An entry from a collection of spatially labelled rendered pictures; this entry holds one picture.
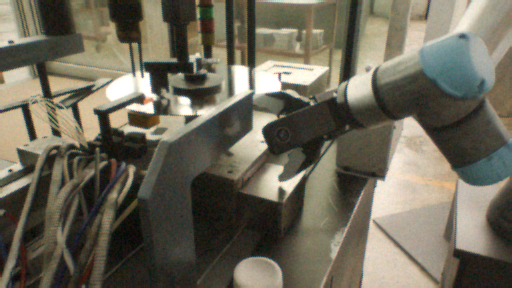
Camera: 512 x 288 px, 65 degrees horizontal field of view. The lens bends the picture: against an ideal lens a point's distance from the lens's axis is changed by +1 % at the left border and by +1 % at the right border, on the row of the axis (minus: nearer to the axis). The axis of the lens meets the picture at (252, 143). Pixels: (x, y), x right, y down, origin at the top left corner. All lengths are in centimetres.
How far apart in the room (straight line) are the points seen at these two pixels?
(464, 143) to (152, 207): 36
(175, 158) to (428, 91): 29
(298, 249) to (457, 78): 36
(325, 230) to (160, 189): 36
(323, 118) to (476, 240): 36
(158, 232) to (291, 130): 22
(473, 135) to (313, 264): 29
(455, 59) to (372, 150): 42
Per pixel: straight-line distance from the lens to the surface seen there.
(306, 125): 54
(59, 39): 81
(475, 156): 53
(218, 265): 62
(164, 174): 43
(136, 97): 64
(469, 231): 79
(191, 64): 68
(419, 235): 201
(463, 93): 48
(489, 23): 63
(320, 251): 66
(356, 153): 86
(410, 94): 49
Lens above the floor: 117
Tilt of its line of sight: 25 degrees down
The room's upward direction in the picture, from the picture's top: straight up
